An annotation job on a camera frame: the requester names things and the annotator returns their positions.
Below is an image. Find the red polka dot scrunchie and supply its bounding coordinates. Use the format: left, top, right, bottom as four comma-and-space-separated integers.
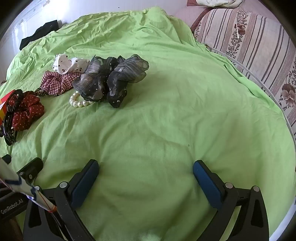
6, 89, 45, 132

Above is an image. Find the white pearl bracelet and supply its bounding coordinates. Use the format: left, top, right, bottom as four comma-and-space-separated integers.
69, 90, 94, 108

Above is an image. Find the red plaid scrunchie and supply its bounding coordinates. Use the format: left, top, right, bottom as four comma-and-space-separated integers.
34, 71, 80, 96

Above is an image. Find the white cherry print scrunchie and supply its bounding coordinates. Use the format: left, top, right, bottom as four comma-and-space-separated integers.
52, 54, 90, 75

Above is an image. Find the grey black organza scrunchie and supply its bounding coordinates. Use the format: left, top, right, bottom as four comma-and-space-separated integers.
72, 54, 149, 108

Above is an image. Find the rhinestone butterfly hair comb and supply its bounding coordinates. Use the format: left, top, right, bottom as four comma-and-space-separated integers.
1, 101, 20, 146

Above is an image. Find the red white tray box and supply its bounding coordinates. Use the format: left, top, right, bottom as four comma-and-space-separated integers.
0, 90, 14, 125

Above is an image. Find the green bed sheet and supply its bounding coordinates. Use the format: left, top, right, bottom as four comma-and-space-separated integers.
1, 7, 295, 240

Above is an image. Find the striped floral sofa cushion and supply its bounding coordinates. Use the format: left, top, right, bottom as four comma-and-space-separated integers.
191, 9, 295, 133

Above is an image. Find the white patterned cloth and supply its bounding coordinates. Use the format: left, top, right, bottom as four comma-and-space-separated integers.
196, 0, 244, 9

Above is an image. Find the black cloth at wall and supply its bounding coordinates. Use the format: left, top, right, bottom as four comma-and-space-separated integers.
19, 20, 59, 50

